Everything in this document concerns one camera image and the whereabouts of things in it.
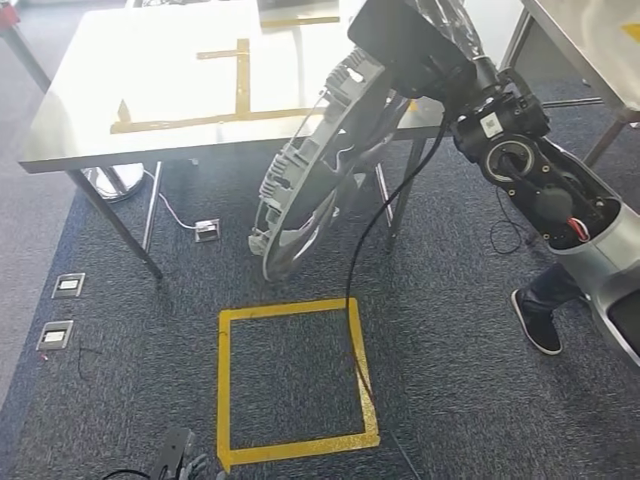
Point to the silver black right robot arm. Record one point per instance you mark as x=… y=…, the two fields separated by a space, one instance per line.
x=550 y=199

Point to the yellow side table tape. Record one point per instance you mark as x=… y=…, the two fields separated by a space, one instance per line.
x=631 y=33

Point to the yellow table tape rectangle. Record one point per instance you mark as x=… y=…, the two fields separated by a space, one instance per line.
x=300 y=22
x=200 y=122

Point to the silver plastic wheel hubcap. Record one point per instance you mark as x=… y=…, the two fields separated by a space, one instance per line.
x=310 y=179

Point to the dark metal frame bar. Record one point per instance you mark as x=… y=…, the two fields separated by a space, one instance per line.
x=25 y=60

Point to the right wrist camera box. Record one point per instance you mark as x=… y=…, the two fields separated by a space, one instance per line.
x=390 y=33

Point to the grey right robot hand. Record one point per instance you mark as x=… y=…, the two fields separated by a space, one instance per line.
x=450 y=20

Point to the stainless steel workbench table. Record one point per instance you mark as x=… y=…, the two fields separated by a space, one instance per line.
x=150 y=86

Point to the open silver floor socket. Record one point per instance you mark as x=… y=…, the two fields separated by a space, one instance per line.
x=207 y=230

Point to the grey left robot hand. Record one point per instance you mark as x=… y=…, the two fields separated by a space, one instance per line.
x=200 y=469

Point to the round silver floor base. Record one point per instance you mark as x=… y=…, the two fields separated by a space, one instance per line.
x=120 y=182

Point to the silver floor socket plate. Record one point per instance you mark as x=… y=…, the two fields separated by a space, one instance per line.
x=69 y=285
x=55 y=336

